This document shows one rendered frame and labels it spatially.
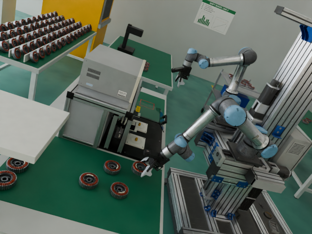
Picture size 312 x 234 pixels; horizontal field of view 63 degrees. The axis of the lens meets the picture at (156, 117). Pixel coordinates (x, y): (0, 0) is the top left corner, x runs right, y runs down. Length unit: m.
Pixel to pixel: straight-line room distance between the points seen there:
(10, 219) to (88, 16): 4.48
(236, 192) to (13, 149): 1.97
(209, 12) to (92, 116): 5.73
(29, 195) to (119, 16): 6.11
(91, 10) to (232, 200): 4.22
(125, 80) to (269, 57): 6.30
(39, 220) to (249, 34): 6.76
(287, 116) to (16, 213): 1.88
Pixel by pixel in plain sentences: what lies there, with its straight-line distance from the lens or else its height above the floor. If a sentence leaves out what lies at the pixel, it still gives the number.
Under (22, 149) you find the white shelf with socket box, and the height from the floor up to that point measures 1.20.
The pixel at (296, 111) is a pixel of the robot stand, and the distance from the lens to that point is 2.21.
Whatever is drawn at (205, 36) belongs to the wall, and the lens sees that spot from 7.21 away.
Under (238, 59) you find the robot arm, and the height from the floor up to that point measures 1.58.
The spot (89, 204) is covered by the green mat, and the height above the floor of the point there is 0.75.
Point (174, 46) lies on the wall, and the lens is 7.19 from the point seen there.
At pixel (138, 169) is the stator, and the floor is 0.85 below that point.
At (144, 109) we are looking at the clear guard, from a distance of 1.90.
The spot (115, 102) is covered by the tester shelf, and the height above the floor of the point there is 1.11.
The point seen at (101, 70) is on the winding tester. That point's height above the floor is 1.27.
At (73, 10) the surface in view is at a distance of 5.51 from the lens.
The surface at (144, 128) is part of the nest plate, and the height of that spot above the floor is 0.78.
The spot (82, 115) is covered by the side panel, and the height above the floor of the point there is 0.97.
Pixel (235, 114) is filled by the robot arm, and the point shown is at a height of 1.40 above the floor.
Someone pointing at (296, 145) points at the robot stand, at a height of 1.18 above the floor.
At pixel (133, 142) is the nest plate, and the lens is 2.01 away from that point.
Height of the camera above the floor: 1.90
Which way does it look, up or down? 26 degrees down
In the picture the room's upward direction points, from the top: 22 degrees clockwise
